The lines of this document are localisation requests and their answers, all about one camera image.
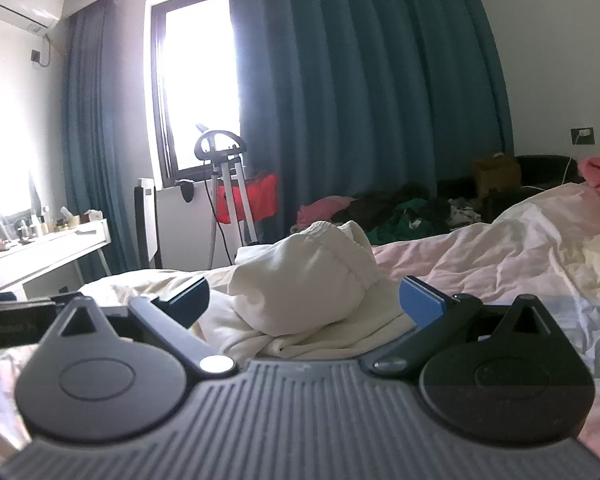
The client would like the standing garment steamer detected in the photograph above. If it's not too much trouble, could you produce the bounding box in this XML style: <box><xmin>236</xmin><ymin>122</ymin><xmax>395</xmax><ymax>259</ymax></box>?
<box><xmin>194</xmin><ymin>122</ymin><xmax>261</xmax><ymax>271</ymax></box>

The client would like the black sofa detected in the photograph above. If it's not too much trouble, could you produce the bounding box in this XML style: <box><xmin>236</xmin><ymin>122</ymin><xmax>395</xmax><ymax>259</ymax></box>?
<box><xmin>437</xmin><ymin>155</ymin><xmax>586</xmax><ymax>223</ymax></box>

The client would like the lit vanity mirror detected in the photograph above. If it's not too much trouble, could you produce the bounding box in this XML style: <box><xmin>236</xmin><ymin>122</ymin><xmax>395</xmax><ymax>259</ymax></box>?
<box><xmin>0</xmin><ymin>160</ymin><xmax>43</xmax><ymax>241</ymax></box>

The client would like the white panel heater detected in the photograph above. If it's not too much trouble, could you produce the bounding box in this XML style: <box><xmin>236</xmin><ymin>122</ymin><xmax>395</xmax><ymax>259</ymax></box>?
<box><xmin>134</xmin><ymin>177</ymin><xmax>231</xmax><ymax>271</ymax></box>

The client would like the pink garment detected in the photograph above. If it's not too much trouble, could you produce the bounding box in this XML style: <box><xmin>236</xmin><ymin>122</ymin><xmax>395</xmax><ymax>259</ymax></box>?
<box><xmin>296</xmin><ymin>196</ymin><xmax>358</xmax><ymax>233</ymax></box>

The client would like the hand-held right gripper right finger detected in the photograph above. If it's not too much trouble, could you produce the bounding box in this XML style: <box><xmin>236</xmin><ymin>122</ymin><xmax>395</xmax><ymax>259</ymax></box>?
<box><xmin>367</xmin><ymin>275</ymin><xmax>571</xmax><ymax>376</ymax></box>

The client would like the wide blue curtain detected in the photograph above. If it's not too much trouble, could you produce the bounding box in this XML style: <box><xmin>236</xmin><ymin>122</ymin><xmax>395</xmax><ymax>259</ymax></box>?
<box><xmin>228</xmin><ymin>0</ymin><xmax>516</xmax><ymax>248</ymax></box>

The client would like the row of cosmetic bottles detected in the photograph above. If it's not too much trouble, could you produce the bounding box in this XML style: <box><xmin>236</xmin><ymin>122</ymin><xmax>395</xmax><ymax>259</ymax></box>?
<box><xmin>0</xmin><ymin>205</ymin><xmax>56</xmax><ymax>253</ymax></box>

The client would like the dark garment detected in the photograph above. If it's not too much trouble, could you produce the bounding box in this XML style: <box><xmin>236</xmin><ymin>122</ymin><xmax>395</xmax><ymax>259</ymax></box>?
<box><xmin>332</xmin><ymin>182</ymin><xmax>451</xmax><ymax>233</ymax></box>

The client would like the green garment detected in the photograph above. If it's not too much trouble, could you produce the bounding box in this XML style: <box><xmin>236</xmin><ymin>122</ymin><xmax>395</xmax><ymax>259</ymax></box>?
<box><xmin>367</xmin><ymin>199</ymin><xmax>438</xmax><ymax>243</ymax></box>

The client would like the white zip sweatshirt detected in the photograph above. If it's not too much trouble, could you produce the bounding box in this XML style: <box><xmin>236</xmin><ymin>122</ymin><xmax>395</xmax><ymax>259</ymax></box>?
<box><xmin>190</xmin><ymin>220</ymin><xmax>416</xmax><ymax>360</ymax></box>

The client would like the narrow blue curtain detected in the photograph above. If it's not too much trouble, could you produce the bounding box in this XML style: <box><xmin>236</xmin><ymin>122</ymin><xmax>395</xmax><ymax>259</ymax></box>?
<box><xmin>62</xmin><ymin>0</ymin><xmax>156</xmax><ymax>278</ymax></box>

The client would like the pastel bed duvet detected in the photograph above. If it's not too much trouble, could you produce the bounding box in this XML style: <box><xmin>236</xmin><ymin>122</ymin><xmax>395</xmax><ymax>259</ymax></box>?
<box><xmin>0</xmin><ymin>180</ymin><xmax>600</xmax><ymax>461</ymax></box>

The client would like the patterned black white garment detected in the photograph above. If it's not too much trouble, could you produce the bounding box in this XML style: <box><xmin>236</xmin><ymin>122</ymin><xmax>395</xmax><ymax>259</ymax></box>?
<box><xmin>447</xmin><ymin>197</ymin><xmax>483</xmax><ymax>226</ymax></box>

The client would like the dark framed window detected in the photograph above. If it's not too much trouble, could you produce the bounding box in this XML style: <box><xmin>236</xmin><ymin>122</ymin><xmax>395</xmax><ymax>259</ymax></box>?
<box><xmin>150</xmin><ymin>0</ymin><xmax>246</xmax><ymax>183</ymax></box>

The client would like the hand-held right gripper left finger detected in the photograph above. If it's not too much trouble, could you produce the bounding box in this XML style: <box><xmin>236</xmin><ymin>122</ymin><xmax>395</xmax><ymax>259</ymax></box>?
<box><xmin>35</xmin><ymin>276</ymin><xmax>238</xmax><ymax>380</ymax></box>

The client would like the white desk with drawers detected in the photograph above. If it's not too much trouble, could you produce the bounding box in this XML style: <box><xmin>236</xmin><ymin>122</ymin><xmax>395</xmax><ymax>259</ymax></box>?
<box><xmin>0</xmin><ymin>217</ymin><xmax>112</xmax><ymax>296</ymax></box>

